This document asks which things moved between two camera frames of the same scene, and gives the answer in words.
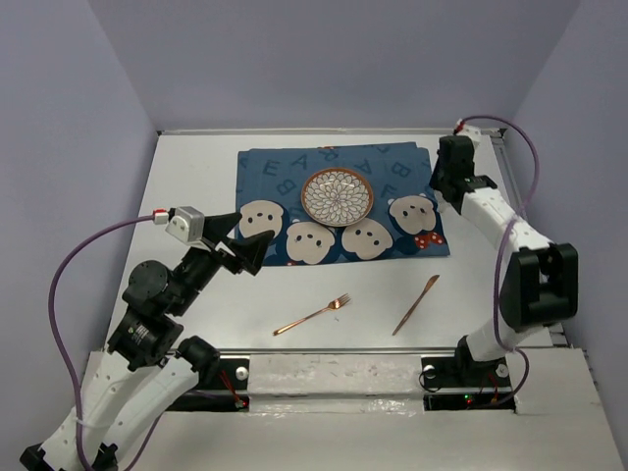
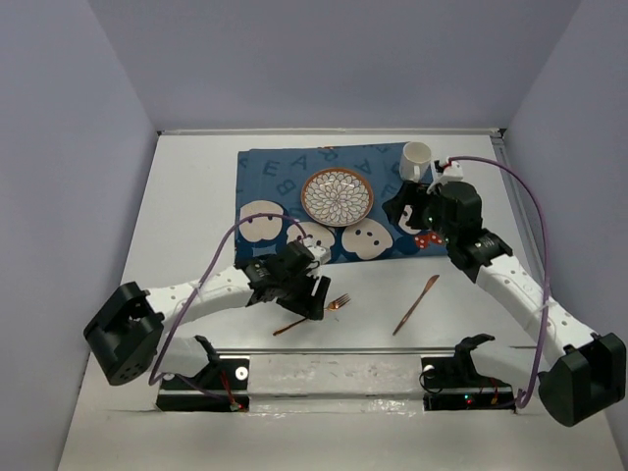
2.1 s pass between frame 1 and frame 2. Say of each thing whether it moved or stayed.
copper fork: stayed
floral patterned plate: stayed
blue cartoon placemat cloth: stayed
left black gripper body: moved
